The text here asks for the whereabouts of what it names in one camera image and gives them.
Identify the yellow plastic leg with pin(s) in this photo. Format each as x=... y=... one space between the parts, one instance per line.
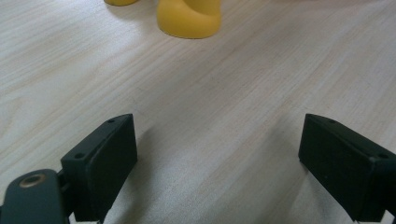
x=186 y=21
x=120 y=2

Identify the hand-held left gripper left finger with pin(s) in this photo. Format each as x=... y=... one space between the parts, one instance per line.
x=102 y=168

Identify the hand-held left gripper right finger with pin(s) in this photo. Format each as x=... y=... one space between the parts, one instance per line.
x=345 y=168

